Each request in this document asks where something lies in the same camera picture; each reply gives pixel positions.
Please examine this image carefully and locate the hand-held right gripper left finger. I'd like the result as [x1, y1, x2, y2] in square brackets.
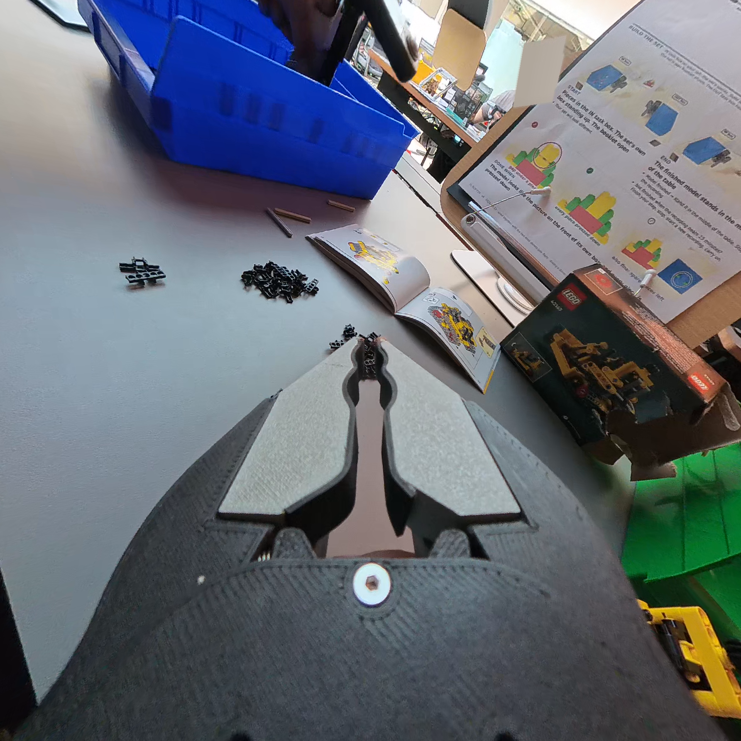
[218, 340, 361, 545]

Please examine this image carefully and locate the bright green plastic crate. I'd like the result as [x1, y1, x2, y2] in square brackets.
[621, 443, 741, 617]

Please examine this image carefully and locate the black flat pad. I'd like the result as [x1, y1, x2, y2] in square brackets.
[29, 0, 89, 30]

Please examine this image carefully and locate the blue plastic bin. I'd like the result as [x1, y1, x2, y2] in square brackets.
[77, 0, 421, 201]

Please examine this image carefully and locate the silver monitor stand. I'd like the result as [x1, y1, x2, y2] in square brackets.
[450, 213, 553, 330]

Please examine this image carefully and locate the yellow lego technic assembly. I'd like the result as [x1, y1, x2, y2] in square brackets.
[637, 599, 741, 721]

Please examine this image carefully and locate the black lego set box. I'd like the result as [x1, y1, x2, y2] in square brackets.
[500, 263, 741, 482]

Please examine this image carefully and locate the black display panel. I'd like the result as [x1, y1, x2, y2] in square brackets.
[447, 181, 522, 255]

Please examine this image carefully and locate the wooden background desk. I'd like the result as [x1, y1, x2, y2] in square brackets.
[367, 46, 484, 174]

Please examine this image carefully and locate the pile of black lego pieces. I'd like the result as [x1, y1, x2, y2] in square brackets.
[241, 261, 321, 302]

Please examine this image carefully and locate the open lego instruction booklet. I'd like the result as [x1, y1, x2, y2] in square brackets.
[306, 223, 502, 396]

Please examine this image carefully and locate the brown backing board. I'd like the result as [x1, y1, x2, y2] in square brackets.
[440, 0, 741, 351]

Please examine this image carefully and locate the printed instruction sheet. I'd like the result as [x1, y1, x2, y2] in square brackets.
[456, 0, 741, 326]

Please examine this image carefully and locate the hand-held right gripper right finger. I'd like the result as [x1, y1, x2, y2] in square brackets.
[375, 340, 523, 545]

